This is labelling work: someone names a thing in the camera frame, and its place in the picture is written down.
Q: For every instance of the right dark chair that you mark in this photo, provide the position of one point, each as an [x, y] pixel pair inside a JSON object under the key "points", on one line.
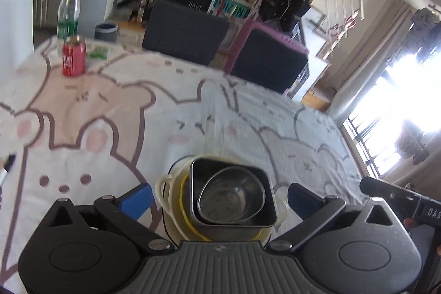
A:
{"points": [[269, 65]]}

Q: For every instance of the left dark chair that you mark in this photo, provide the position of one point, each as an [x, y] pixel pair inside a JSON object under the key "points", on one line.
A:
{"points": [[184, 33]]}

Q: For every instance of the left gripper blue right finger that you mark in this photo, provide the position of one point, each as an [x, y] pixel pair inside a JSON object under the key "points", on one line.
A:
{"points": [[317, 214]]}

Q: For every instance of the teal POIZON sign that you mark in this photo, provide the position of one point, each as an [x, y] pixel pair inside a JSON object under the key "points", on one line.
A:
{"points": [[231, 8]]}

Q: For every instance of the grey trash bin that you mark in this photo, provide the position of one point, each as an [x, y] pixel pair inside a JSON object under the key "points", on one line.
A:
{"points": [[106, 31]]}

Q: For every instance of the red drink can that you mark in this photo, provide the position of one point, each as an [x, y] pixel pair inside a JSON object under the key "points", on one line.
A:
{"points": [[74, 56]]}

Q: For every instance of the cream two-handled bowl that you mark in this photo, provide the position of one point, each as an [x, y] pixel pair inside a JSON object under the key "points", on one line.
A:
{"points": [[170, 193]]}

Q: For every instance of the green snack packet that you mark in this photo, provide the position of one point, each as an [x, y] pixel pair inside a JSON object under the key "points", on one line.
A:
{"points": [[99, 52]]}

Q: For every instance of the beige curtain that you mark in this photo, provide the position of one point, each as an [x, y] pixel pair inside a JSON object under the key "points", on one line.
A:
{"points": [[366, 63]]}

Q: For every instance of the dark chair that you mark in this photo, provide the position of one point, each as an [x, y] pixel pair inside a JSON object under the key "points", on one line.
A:
{"points": [[184, 33], [269, 65]]}

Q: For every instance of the clear plastic water bottle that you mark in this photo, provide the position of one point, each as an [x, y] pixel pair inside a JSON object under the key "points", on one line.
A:
{"points": [[68, 19]]}

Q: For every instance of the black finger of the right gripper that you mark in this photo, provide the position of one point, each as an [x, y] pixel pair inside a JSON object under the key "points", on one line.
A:
{"points": [[398, 198]]}

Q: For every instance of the pink cartoon tablecloth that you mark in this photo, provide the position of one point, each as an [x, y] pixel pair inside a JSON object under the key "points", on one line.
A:
{"points": [[130, 117]]}

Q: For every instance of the steel square tray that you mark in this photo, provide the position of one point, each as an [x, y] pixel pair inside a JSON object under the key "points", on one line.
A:
{"points": [[202, 168]]}

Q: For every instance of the yellow-rimmed lemon pattern bowl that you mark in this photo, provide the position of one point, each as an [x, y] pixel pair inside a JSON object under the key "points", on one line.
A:
{"points": [[184, 207]]}

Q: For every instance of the black marker pen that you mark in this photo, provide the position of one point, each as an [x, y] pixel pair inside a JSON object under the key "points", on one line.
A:
{"points": [[6, 168]]}

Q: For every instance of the person right hand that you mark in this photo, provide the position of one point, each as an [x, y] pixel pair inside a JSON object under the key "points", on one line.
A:
{"points": [[410, 223]]}

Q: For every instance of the round steel bowl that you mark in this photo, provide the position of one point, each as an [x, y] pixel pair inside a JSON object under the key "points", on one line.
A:
{"points": [[232, 196]]}

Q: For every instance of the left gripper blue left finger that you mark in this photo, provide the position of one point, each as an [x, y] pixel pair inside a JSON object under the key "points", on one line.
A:
{"points": [[121, 215]]}

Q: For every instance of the hanging dark clothes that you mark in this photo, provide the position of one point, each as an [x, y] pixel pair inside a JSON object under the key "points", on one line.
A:
{"points": [[425, 34]]}

